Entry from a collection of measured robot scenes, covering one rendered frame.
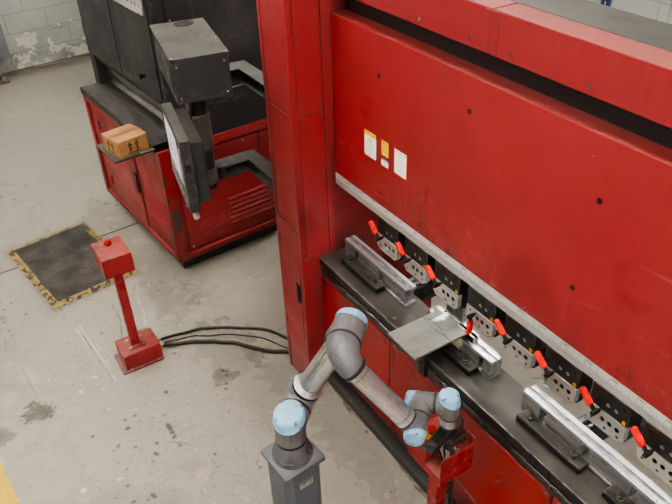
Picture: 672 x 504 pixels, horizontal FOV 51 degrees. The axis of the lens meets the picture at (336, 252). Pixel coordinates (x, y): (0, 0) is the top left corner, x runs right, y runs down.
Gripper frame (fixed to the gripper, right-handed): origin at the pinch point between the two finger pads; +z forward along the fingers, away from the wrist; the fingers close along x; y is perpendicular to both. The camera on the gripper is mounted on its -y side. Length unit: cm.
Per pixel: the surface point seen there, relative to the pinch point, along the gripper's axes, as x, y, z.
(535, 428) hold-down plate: -17.6, 27.4, -15.1
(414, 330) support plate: 41, 18, -26
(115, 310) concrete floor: 253, -68, 68
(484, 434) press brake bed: -0.7, 18.8, -0.6
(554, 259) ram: -10, 37, -84
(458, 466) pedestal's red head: -4.8, 2.3, 1.4
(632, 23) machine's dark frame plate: -7, 61, -152
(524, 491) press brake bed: -23.7, 18.0, 8.4
